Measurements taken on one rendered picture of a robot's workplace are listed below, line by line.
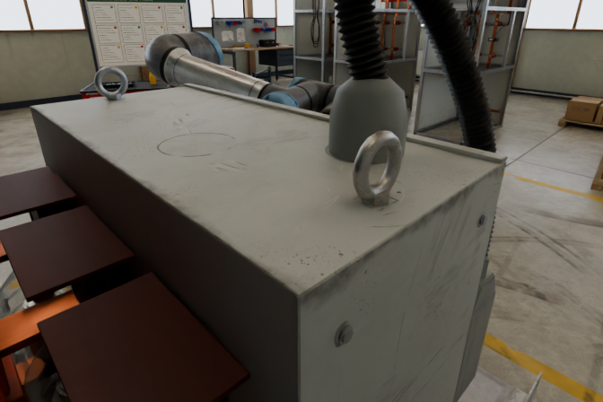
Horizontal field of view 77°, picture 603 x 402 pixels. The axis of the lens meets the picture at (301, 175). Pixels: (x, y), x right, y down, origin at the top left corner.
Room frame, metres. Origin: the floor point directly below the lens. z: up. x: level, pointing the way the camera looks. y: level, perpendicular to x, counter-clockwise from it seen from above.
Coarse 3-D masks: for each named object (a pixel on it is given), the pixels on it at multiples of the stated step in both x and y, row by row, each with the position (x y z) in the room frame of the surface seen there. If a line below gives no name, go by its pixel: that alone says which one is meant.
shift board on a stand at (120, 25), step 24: (96, 0) 6.27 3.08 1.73; (120, 0) 6.41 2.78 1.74; (144, 0) 6.56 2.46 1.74; (168, 0) 6.71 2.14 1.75; (96, 24) 6.24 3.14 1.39; (120, 24) 6.38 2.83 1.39; (144, 24) 6.53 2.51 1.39; (168, 24) 6.69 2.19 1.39; (192, 24) 6.84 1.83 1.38; (96, 48) 6.21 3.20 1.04; (120, 48) 6.36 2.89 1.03; (144, 48) 6.51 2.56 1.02; (96, 72) 6.18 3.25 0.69
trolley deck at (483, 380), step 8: (480, 368) 0.55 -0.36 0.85; (480, 376) 0.53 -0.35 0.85; (488, 376) 0.53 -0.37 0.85; (472, 384) 0.51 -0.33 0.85; (480, 384) 0.51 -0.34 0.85; (488, 384) 0.51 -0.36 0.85; (496, 384) 0.51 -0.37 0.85; (504, 384) 0.51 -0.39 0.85; (464, 392) 0.50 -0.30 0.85; (472, 392) 0.50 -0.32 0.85; (480, 392) 0.50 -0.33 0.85; (488, 392) 0.50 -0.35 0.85; (496, 392) 0.50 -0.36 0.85; (504, 392) 0.50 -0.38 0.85; (464, 400) 0.48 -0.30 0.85; (472, 400) 0.48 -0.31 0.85; (480, 400) 0.48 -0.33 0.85; (488, 400) 0.48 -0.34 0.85; (496, 400) 0.48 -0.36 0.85
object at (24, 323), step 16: (112, 272) 0.27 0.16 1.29; (80, 288) 0.25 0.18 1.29; (96, 288) 0.25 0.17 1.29; (112, 288) 0.27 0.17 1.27; (48, 304) 0.26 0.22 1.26; (64, 304) 0.26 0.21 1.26; (0, 320) 0.24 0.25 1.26; (16, 320) 0.24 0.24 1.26; (32, 320) 0.24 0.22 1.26; (0, 336) 0.23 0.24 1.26; (16, 336) 0.23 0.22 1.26; (32, 336) 0.23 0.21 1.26; (0, 352) 0.21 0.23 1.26
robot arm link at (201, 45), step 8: (184, 32) 1.10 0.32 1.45; (192, 32) 1.11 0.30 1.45; (200, 32) 1.13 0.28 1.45; (184, 40) 1.04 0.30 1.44; (192, 40) 1.06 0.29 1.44; (200, 40) 1.09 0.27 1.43; (208, 40) 1.11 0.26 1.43; (216, 40) 1.15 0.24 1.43; (192, 48) 1.05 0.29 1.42; (200, 48) 1.07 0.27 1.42; (208, 48) 1.10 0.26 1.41; (216, 48) 1.12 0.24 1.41; (200, 56) 1.06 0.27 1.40; (208, 56) 1.09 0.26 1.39; (216, 56) 1.12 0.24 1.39; (216, 64) 1.13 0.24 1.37
